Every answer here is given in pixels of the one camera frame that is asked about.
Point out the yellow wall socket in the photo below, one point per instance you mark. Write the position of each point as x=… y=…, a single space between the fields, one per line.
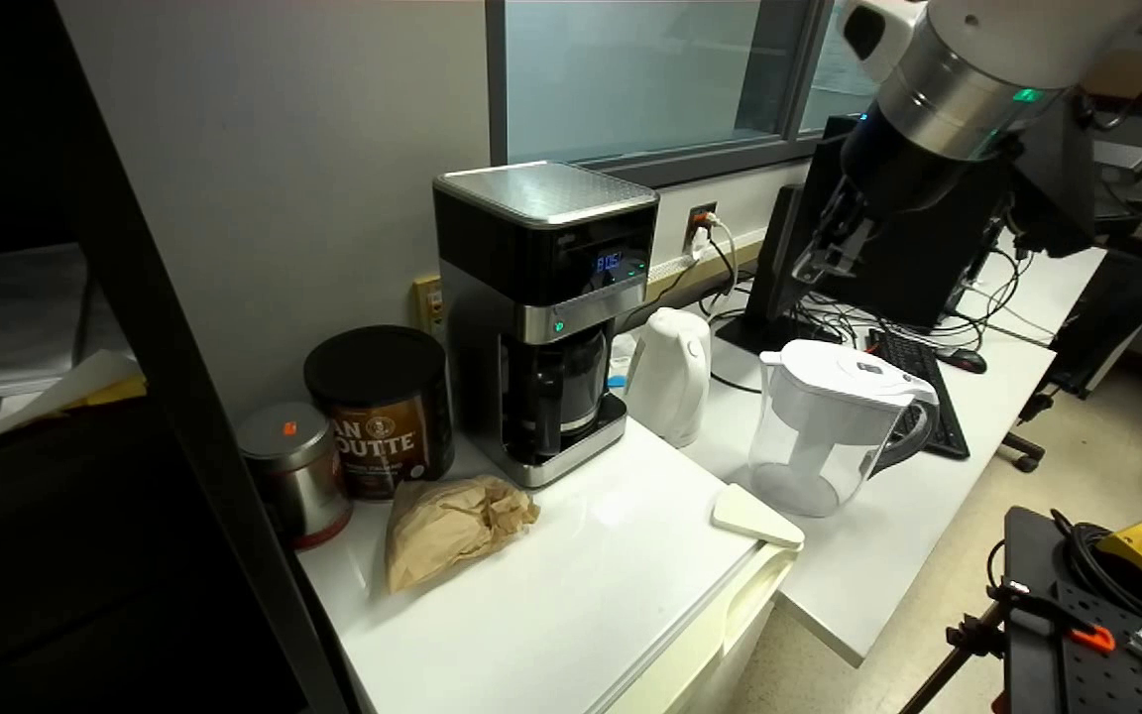
x=428 y=302

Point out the white wall socket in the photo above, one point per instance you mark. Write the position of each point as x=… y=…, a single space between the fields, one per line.
x=702 y=226

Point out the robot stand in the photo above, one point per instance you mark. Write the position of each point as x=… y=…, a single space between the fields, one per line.
x=1086 y=664

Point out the clear water filter pitcher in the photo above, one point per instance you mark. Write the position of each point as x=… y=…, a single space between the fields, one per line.
x=829 y=426

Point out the black keyboard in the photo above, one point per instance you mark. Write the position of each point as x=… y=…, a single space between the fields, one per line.
x=928 y=397

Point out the brown coffee can black lid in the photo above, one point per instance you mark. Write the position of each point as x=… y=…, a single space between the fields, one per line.
x=383 y=416

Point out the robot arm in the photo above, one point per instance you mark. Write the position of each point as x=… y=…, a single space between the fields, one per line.
x=987 y=40

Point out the crumpled brown paper bag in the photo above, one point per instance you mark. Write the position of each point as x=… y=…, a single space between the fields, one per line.
x=447 y=526

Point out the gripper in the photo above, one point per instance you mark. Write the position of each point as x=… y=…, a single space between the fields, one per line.
x=903 y=164

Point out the white mini fridge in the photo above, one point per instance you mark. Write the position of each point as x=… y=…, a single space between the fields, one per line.
x=571 y=595

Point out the steel canister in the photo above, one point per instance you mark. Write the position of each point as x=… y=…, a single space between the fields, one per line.
x=293 y=476

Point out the glass coffee carafe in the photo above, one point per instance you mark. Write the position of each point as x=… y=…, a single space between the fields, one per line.
x=571 y=382

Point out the white electric kettle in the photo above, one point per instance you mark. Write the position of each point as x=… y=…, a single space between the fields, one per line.
x=670 y=377

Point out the black and steel coffee machine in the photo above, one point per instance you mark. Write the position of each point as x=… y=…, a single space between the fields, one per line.
x=541 y=297

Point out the black computer mouse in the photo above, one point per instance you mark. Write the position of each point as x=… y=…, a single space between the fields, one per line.
x=963 y=360

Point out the stack of papers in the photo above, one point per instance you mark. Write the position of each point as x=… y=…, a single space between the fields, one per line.
x=6 y=327

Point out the dark shelf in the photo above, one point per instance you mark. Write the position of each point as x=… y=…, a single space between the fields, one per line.
x=85 y=555

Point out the black office chair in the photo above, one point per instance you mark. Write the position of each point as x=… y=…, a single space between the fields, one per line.
x=1116 y=307

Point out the orange clamp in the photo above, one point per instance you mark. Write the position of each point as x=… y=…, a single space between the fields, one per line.
x=1093 y=638

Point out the black monitor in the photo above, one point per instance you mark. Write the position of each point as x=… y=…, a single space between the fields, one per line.
x=918 y=268

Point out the white wedge-shaped paper pack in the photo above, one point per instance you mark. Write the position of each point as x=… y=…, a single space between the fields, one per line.
x=754 y=516

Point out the window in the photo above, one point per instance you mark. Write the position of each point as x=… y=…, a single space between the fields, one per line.
x=630 y=79

